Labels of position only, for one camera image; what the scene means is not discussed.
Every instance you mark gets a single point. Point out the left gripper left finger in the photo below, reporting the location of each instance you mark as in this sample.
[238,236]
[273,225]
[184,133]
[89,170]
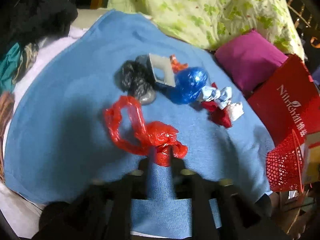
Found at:
[145,165]

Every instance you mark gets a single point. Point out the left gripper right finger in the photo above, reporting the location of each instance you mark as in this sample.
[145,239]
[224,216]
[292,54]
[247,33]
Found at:
[177,165]

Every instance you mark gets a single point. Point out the red plastic bag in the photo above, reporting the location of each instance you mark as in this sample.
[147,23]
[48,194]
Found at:
[155,134]

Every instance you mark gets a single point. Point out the blue plastic bag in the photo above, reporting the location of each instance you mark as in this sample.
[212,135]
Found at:
[188,85]

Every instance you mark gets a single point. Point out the red mesh trash basket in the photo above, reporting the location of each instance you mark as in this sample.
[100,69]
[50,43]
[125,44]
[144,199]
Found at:
[284,165]

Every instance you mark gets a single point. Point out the red white crumpled bag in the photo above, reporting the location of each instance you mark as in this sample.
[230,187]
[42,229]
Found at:
[223,117]

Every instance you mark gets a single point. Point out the blue white crumpled wrapper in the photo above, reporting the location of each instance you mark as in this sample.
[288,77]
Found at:
[221,97]

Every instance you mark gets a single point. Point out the blue bed blanket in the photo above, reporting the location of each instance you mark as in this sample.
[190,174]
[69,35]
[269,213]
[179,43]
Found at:
[58,144]

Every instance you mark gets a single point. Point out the black grey plastic bag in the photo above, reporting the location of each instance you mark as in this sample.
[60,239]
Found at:
[136,78]

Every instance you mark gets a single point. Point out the orange wrapper scrap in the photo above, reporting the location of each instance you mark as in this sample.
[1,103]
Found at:
[177,66]

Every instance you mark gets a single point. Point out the red paper shopping bag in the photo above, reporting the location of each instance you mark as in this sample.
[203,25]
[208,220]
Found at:
[288,101]

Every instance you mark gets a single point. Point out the magenta pillow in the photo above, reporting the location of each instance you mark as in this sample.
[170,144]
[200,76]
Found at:
[249,60]

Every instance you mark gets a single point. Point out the green floral quilt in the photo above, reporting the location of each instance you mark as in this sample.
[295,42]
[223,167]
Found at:
[208,24]

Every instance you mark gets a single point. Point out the teal cloth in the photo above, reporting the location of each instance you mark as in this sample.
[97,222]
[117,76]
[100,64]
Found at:
[10,63]

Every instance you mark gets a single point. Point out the dark clothes pile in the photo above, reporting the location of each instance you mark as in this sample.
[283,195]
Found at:
[28,21]

